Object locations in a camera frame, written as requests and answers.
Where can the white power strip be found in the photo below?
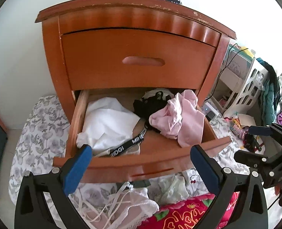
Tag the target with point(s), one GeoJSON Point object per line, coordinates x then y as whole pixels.
{"type": "Point", "coordinates": [208, 106]}

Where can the pink crumpled garment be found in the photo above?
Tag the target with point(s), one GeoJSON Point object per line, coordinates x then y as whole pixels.
{"type": "Point", "coordinates": [180, 119]}

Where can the wooden drawer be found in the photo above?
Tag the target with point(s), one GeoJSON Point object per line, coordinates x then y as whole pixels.
{"type": "Point", "coordinates": [134, 58]}
{"type": "Point", "coordinates": [158, 156]}

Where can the colourful toy clutter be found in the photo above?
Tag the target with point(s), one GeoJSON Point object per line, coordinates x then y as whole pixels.
{"type": "Point", "coordinates": [247, 142]}

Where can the white black-banded underwear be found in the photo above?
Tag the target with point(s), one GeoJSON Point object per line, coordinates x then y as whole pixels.
{"type": "Point", "coordinates": [107, 125]}

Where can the light green sheer garment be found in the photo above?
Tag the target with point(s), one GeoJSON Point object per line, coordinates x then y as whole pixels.
{"type": "Point", "coordinates": [168, 189]}

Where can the black power adapter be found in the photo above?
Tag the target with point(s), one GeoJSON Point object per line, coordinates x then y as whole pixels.
{"type": "Point", "coordinates": [210, 115]}

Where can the red floral parrot blanket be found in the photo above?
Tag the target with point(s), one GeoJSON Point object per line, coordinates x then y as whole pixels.
{"type": "Point", "coordinates": [184, 214]}

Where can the grey floral quilt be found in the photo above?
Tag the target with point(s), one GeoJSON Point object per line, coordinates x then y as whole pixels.
{"type": "Point", "coordinates": [46, 132]}

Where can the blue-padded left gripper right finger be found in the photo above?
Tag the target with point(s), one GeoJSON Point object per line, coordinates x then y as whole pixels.
{"type": "Point", "coordinates": [250, 210]}

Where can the pink white lace bra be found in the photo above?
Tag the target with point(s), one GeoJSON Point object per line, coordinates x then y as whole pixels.
{"type": "Point", "coordinates": [127, 208]}

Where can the brown wooden nightstand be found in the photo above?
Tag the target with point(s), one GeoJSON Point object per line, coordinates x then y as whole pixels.
{"type": "Point", "coordinates": [149, 15]}

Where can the white plastic shelf rack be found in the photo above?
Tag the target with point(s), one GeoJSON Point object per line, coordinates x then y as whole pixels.
{"type": "Point", "coordinates": [240, 82]}

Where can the black lace underwear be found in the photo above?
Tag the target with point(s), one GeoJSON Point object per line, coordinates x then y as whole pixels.
{"type": "Point", "coordinates": [151, 102]}

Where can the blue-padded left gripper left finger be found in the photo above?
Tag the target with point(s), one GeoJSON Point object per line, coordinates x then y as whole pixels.
{"type": "Point", "coordinates": [32, 210]}

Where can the teal hanging clothes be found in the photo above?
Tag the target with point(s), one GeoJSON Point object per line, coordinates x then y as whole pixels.
{"type": "Point", "coordinates": [270, 96]}

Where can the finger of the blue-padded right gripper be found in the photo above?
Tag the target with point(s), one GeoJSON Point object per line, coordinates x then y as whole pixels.
{"type": "Point", "coordinates": [259, 131]}

